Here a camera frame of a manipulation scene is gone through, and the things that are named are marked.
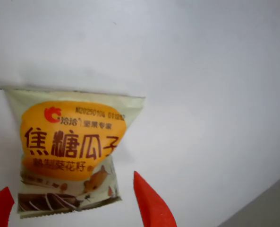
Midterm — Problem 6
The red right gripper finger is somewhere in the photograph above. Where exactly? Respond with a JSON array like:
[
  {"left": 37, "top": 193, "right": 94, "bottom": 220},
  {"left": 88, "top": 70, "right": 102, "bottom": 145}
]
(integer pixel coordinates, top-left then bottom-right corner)
[{"left": 133, "top": 170, "right": 178, "bottom": 227}]

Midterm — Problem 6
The yellow-green sunflower seed snack packet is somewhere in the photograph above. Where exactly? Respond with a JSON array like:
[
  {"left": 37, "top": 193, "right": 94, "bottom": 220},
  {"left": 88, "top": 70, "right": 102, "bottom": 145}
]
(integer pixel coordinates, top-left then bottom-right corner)
[{"left": 0, "top": 85, "right": 146, "bottom": 219}]

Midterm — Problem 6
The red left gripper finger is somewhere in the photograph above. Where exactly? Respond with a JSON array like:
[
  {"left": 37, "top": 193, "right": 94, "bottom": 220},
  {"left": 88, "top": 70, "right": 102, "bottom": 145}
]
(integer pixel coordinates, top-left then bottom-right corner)
[{"left": 0, "top": 186, "right": 15, "bottom": 227}]

